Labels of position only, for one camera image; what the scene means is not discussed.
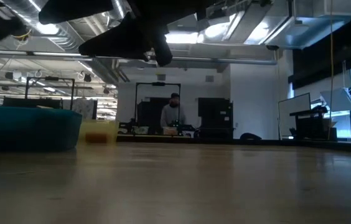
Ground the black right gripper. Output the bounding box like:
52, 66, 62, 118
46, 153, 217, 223
78, 0, 213, 67

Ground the small red wooden block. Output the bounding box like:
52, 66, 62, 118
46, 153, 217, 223
84, 133, 108, 144

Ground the ceiling light panel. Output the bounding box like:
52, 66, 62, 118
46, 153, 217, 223
164, 30, 200, 45
35, 22, 60, 35

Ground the long ceiling pipe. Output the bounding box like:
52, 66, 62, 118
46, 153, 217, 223
0, 48, 278, 66

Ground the grey ceiling unit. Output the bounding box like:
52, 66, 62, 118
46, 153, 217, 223
169, 14, 209, 30

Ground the person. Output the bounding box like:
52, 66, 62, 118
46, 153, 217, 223
159, 92, 187, 128

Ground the white patterned board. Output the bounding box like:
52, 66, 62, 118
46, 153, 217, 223
62, 98, 98, 121

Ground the yellow translucent plastic bin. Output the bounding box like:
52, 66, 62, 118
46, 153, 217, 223
78, 119, 120, 145

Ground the black cabinet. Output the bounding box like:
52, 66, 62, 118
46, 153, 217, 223
197, 96, 235, 139

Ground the black equipment case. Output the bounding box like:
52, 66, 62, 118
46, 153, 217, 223
2, 96, 65, 110

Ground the teal plastic bin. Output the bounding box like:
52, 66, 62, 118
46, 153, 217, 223
0, 105, 83, 152

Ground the whiteboard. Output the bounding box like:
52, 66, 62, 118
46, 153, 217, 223
277, 92, 312, 138

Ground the black workstation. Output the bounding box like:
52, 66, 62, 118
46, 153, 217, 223
288, 105, 339, 141

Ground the white hanging sheet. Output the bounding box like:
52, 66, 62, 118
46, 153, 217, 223
319, 86, 351, 113

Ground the ribbed silver ceiling duct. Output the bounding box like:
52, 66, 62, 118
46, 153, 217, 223
4, 0, 85, 53

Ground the black rig frame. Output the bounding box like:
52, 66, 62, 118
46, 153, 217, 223
134, 82, 182, 135
24, 75, 77, 110

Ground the black table frame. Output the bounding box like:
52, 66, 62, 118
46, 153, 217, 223
115, 133, 351, 153

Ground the yellow hanging cable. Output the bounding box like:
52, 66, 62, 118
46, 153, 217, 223
327, 0, 335, 141

